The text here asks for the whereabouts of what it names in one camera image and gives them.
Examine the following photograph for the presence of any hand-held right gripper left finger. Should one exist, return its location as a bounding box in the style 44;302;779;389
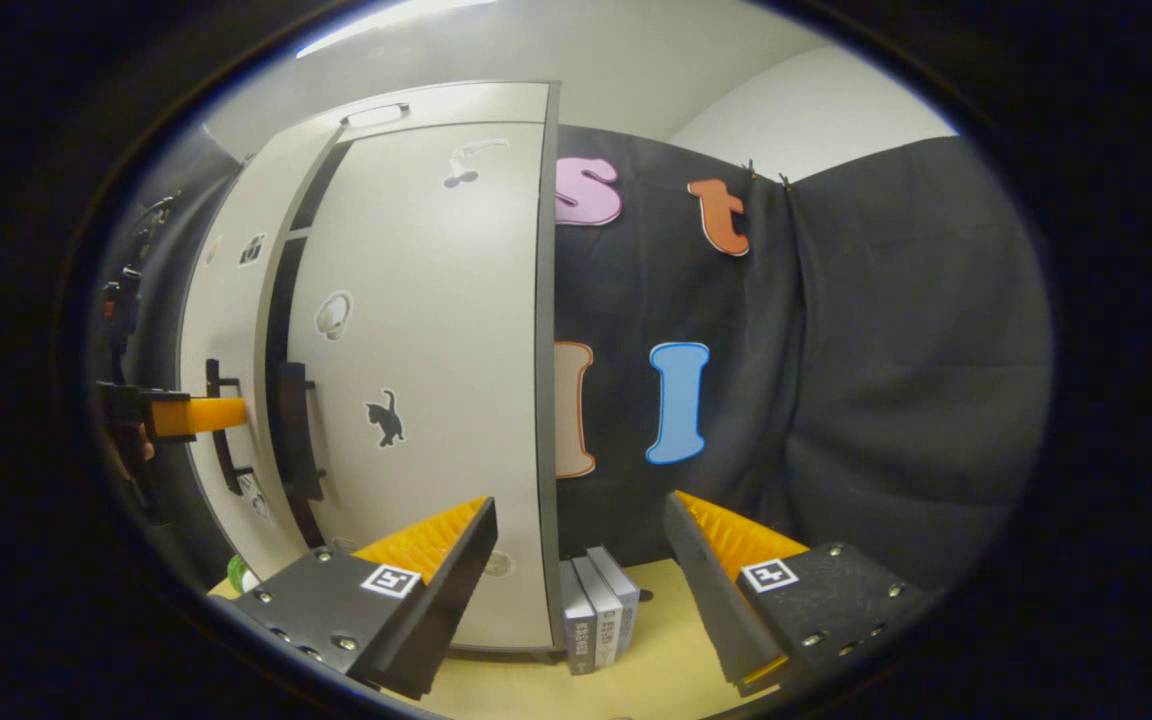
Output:
208;496;499;701

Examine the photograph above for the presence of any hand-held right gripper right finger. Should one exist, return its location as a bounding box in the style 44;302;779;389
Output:
661;490;929;698

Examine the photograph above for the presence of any white shoe cabinet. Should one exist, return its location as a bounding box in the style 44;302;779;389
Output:
176;80;565;656

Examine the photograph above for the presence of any white cabinet drawer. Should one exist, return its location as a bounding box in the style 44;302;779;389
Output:
204;82;551;166

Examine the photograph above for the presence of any grey book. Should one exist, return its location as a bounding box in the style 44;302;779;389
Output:
561;560;597;676
573;555;625;669
586;546;642;641

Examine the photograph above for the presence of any black left door handle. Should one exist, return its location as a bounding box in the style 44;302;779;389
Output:
204;358;257;497

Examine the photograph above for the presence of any black door handle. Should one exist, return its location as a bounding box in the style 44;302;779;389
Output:
276;360;329;504
204;358;257;497

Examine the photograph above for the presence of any black right door handle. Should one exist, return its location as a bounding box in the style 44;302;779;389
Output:
276;360;329;504

